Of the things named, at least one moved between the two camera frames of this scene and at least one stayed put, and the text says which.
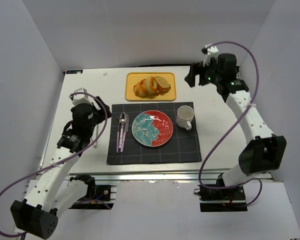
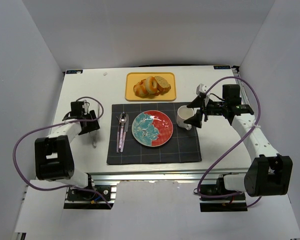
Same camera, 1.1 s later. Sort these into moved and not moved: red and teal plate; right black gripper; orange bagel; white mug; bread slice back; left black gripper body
Moved: left black gripper body; right black gripper
Not moved: bread slice back; white mug; red and teal plate; orange bagel
